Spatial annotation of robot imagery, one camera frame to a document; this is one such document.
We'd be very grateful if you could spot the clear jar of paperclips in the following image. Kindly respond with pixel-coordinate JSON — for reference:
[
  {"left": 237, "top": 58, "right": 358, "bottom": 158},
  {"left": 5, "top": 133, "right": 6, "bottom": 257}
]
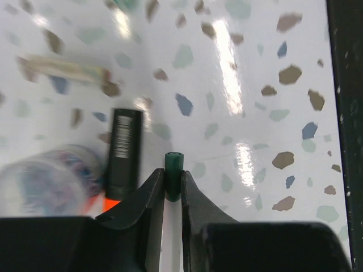
[{"left": 1, "top": 144, "right": 105, "bottom": 218}]

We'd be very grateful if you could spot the orange capped black highlighter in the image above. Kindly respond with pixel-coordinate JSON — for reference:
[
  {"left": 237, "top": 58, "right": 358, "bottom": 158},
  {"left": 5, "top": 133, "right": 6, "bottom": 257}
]
[{"left": 103, "top": 108, "right": 143, "bottom": 211}]

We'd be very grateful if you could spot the green capped white marker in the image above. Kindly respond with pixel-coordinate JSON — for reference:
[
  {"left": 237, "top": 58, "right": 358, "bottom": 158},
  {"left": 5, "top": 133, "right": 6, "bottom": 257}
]
[{"left": 159, "top": 152, "right": 184, "bottom": 271}]

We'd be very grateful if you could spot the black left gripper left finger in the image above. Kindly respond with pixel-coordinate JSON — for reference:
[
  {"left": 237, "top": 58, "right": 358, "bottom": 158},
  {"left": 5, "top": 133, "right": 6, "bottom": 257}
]
[{"left": 1, "top": 168, "right": 164, "bottom": 271}]

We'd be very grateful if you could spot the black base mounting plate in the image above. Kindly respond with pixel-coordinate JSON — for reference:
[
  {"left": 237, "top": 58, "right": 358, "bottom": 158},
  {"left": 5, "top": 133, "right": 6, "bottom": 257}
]
[{"left": 327, "top": 1, "right": 362, "bottom": 271}]

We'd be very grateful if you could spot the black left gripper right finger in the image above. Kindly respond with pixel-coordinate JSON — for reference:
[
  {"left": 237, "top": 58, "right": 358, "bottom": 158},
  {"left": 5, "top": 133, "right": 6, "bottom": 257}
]
[{"left": 181, "top": 171, "right": 352, "bottom": 271}]

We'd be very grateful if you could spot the green translucent cap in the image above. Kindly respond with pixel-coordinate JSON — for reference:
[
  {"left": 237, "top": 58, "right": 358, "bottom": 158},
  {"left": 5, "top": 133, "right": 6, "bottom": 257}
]
[{"left": 114, "top": 0, "right": 139, "bottom": 10}]

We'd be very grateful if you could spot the beige small tube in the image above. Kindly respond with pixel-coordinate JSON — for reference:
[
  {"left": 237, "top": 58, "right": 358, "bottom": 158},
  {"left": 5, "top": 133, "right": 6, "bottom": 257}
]
[{"left": 23, "top": 55, "right": 111, "bottom": 85}]

